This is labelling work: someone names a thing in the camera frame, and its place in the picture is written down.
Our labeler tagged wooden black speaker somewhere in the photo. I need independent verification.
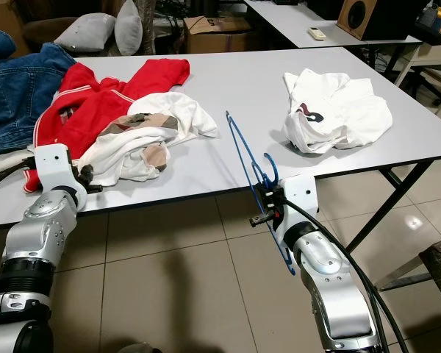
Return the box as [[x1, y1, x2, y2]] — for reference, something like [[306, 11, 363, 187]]
[[337, 0, 429, 41]]

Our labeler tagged white shirt with beige check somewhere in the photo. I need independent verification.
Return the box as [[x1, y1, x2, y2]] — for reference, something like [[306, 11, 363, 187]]
[[79, 92, 218, 185]]

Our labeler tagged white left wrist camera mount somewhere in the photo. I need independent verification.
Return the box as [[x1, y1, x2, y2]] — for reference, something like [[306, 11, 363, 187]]
[[33, 143, 79, 193]]

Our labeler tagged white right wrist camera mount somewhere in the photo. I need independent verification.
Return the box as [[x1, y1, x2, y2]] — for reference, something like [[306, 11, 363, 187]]
[[274, 174, 318, 243]]

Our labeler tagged blue plastic clothes hanger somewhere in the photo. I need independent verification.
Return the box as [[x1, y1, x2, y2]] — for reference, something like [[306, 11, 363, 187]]
[[225, 110, 296, 277]]

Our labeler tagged cream crumpled garment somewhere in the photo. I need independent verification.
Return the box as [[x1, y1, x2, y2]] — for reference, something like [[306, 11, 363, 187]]
[[0, 151, 35, 179]]

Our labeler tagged white desk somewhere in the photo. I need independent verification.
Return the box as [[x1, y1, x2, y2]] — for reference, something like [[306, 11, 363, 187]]
[[243, 0, 426, 89]]

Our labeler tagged grey pillow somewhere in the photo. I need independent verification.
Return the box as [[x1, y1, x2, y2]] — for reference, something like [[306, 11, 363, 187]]
[[114, 0, 145, 57], [55, 13, 118, 52]]

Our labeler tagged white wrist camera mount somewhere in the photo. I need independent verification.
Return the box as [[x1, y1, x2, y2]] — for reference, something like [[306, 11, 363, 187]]
[[33, 143, 79, 193], [274, 174, 318, 243]]

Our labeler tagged blue denim jacket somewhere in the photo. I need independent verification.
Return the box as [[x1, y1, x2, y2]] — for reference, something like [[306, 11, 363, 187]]
[[0, 31, 79, 160]]

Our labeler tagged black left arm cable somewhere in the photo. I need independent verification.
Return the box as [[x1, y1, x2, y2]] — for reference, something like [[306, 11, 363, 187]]
[[0, 171, 39, 196]]

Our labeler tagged white shirt with small logo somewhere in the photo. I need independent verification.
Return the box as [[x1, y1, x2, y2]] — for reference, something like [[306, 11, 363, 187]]
[[283, 68, 395, 155]]

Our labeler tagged red jacket with white stripes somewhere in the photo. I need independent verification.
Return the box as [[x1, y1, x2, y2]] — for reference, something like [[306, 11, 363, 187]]
[[22, 59, 190, 194]]

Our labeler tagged brown cardboard box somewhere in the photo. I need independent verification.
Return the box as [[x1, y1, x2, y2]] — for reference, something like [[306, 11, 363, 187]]
[[182, 16, 251, 54]]

